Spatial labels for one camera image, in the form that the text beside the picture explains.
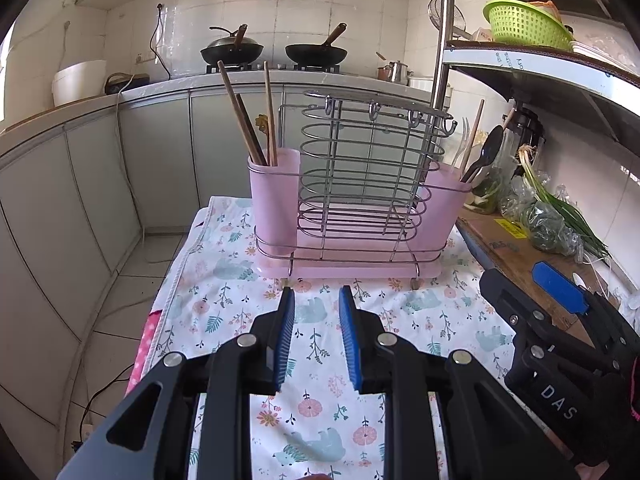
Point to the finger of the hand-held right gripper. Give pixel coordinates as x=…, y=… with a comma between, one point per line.
x=505, y=300
x=557, y=285

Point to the black countertop appliance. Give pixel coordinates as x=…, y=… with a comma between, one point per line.
x=135, y=81

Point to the grey kitchen cabinet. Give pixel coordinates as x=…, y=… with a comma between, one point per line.
x=160, y=150

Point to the white container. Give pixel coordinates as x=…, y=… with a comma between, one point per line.
x=420, y=85

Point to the metal strainer ladle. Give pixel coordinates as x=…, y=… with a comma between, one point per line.
x=437, y=12

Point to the white tray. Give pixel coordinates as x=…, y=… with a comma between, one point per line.
x=600, y=52

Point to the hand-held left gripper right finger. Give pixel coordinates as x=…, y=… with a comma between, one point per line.
x=350, y=340

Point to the small gold spoon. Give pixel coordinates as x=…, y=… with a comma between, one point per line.
x=261, y=122

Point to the white rice cooker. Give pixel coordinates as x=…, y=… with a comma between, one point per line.
x=77, y=82

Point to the floral printed tablecloth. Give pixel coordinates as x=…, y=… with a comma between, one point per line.
x=320, y=410

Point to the clear plastic fork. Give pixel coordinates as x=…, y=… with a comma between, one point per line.
x=462, y=142

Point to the cardboard box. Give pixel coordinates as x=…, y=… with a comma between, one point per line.
x=510, y=255

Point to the black blender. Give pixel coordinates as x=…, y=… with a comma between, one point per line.
x=525, y=125

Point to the small metal pot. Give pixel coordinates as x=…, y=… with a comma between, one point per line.
x=397, y=72

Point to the gas stove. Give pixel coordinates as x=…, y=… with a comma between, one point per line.
x=275, y=66

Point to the black spoon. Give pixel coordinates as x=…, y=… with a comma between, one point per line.
x=490, y=150

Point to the green onions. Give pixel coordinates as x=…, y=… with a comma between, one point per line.
x=570, y=210

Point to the pink dotted cloth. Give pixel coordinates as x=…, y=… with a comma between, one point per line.
x=145, y=350

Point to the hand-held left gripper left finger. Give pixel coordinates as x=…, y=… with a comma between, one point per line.
x=284, y=345

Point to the green plastic basket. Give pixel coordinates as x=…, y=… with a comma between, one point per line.
x=525, y=25

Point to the metal shelving rack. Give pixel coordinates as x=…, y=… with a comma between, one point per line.
x=540, y=67

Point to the plastic bag of greens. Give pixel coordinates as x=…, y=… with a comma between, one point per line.
x=545, y=230

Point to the dark brown chopstick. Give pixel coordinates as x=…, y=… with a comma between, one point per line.
x=250, y=130
x=237, y=105

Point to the black wok with lid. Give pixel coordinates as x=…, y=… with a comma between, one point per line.
x=232, y=52

